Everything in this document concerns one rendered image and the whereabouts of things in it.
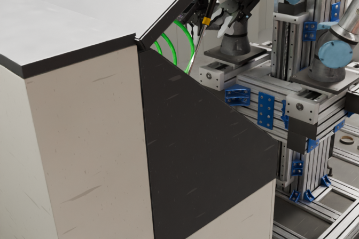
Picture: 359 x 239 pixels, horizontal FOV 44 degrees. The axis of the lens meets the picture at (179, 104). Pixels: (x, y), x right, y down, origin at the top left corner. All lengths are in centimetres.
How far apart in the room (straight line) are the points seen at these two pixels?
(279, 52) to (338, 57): 47
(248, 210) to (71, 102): 90
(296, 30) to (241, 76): 34
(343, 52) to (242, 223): 73
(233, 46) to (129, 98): 117
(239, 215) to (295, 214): 88
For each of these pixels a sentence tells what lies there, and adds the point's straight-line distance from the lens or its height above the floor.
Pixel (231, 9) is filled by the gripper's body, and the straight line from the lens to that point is 168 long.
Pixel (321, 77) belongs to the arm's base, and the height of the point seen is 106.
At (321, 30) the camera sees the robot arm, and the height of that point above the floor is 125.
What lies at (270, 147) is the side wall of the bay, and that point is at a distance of 163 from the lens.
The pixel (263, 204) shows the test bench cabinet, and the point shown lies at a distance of 175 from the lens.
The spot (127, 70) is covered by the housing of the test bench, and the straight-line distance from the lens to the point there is 106.
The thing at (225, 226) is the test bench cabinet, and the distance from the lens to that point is 162.
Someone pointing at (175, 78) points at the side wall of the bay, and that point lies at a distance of 117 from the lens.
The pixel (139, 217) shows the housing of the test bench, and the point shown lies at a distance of 129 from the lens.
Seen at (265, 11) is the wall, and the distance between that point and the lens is 602.
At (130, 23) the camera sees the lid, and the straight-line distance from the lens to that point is 110.
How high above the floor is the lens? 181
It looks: 27 degrees down
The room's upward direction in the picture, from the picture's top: 3 degrees counter-clockwise
